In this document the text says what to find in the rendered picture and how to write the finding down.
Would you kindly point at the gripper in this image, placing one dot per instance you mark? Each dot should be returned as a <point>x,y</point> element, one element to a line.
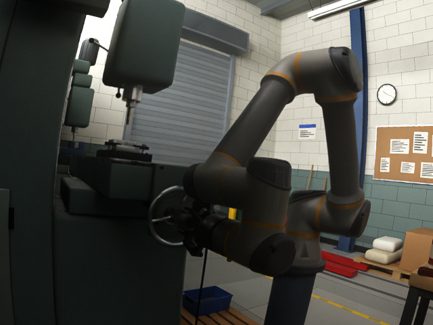
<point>209,233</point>

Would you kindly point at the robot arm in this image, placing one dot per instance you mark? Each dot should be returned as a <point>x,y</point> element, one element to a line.
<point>257,111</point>

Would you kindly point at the silver handwheel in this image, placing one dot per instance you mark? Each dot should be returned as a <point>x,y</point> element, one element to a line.
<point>156,220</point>

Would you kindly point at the dark green knee mill body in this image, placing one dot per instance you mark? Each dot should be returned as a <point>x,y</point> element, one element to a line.
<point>34,169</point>

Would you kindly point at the yellow bollard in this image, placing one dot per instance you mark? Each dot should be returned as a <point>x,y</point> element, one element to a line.
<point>232,214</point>

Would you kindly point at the green bin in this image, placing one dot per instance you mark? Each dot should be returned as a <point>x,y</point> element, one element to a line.
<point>239,214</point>

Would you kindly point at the blue plastic bin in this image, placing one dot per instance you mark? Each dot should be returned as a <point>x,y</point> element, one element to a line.
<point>211,301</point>

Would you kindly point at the wooden pallet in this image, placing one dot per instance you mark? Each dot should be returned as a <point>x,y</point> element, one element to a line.
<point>220,318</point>
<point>382,268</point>

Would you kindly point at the black vise with grey workpiece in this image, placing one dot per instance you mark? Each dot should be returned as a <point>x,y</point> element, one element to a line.
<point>125,153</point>

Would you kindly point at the grey roller shutter door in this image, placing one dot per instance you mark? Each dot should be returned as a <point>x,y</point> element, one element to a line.
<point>189,118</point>

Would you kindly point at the black ball quill lever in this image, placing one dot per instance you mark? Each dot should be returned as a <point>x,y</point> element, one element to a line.
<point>118,93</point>

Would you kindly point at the red steel beams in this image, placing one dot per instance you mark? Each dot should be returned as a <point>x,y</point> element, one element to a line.
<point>341,264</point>

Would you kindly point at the green background drill machine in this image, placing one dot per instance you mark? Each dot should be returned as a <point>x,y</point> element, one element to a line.
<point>79,101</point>

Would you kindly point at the white sack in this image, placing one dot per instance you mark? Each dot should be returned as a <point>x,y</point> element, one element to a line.
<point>387,243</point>
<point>380,256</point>

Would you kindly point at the cork notice board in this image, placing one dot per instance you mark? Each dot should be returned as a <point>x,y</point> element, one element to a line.
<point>402,154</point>

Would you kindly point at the brown cardboard box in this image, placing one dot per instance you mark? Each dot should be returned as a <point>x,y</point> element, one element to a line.
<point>416,250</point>

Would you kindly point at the wooden top work table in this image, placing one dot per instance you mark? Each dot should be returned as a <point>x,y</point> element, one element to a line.
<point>419,294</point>

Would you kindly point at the dark red tool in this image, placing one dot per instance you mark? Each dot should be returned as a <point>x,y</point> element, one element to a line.
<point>425,271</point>

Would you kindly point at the grey ceiling beam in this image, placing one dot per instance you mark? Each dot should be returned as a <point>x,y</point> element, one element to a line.
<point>287,6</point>

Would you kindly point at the blue steel column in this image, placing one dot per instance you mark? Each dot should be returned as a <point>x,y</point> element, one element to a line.
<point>359,37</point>

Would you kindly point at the white ceiling light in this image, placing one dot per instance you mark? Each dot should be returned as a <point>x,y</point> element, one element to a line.
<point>338,10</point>

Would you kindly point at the white and blue wall notice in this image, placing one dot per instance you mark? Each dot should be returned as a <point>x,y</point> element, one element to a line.
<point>307,131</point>

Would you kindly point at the round wall clock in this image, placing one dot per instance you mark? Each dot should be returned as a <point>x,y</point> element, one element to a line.
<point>386,94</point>

